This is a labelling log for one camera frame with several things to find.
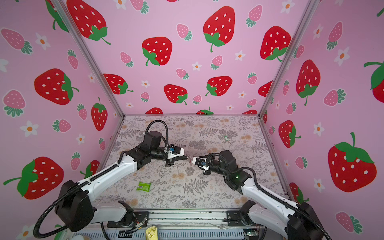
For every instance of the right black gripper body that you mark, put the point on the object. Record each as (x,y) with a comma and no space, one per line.
(206,173)

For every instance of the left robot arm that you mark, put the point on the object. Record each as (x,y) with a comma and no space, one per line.
(74,205)

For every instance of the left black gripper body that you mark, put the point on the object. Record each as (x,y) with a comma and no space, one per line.
(169,163)

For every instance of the green packet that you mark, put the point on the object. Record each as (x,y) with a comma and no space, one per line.
(144,187)

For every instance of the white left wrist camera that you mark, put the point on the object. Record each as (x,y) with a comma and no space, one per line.
(177,151)

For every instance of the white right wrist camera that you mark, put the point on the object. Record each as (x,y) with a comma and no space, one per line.
(201,160)

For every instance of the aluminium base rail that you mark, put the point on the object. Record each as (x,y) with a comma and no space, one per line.
(182,224)

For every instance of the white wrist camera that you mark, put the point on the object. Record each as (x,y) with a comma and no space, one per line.
(177,151)
(201,160)

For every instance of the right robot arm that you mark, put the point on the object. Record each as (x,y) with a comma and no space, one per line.
(291,220)

